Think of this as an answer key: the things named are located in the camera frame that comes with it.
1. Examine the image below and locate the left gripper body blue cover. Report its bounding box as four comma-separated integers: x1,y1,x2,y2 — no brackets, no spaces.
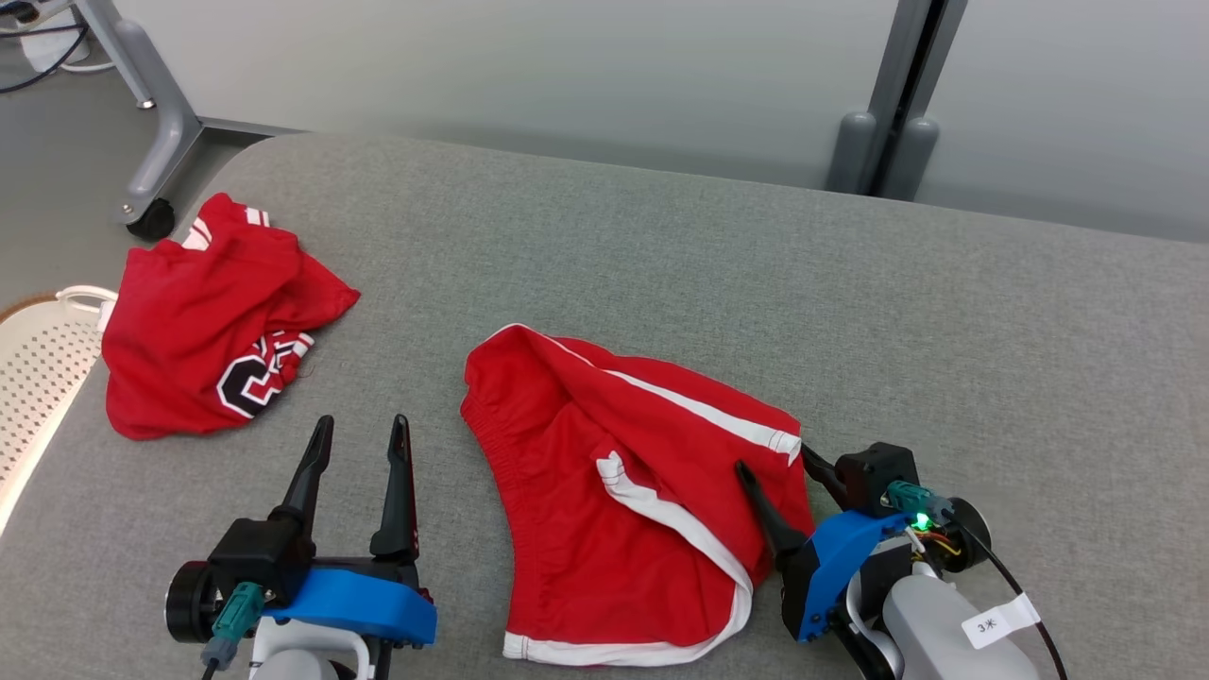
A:
165,557,438,649

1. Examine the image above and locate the grey cylindrical post bumper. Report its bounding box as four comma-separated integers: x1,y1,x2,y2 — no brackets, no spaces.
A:
826,111,879,195
881,115,941,201

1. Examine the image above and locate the grey floor rail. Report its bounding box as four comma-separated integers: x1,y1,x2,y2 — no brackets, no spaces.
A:
200,117,308,139

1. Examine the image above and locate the grey metal stand leg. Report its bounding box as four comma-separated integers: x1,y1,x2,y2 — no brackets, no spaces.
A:
74,0,204,228

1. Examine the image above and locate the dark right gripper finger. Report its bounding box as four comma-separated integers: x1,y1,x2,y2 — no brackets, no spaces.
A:
735,460,811,568
801,444,848,509

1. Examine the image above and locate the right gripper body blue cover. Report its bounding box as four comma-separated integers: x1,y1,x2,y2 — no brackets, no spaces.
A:
776,496,993,645

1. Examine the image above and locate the red shorts white stripe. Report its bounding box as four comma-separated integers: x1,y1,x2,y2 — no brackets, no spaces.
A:
460,323,818,668

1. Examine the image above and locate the left teal plug cable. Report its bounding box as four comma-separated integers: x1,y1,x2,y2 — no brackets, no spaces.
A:
198,581,265,680

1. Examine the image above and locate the grey partition frame post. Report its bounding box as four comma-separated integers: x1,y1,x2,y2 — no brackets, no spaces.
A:
864,0,969,199

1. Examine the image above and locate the white perforated laundry basket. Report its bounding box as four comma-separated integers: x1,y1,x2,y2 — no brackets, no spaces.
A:
0,285,119,530

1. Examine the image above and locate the white paper label tag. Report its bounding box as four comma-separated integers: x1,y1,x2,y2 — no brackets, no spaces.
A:
962,593,1042,650

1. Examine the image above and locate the black caster wheel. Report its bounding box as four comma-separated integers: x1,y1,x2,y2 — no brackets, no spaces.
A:
126,196,177,241

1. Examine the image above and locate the right teal plug cable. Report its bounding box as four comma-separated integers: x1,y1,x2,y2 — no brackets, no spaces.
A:
886,480,1070,680

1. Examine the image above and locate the black floor cable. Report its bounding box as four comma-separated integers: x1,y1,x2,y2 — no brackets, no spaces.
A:
0,24,91,95

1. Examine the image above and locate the red basketball jersey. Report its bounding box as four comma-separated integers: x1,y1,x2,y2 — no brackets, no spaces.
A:
102,193,362,441

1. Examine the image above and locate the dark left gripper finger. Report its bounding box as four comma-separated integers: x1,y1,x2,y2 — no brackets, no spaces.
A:
269,416,335,545
370,414,419,560

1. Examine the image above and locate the teal plug cable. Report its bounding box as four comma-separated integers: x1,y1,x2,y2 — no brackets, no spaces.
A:
198,581,265,680
886,480,1070,680

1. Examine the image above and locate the white floor box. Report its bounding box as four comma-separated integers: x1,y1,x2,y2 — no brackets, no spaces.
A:
19,11,91,75

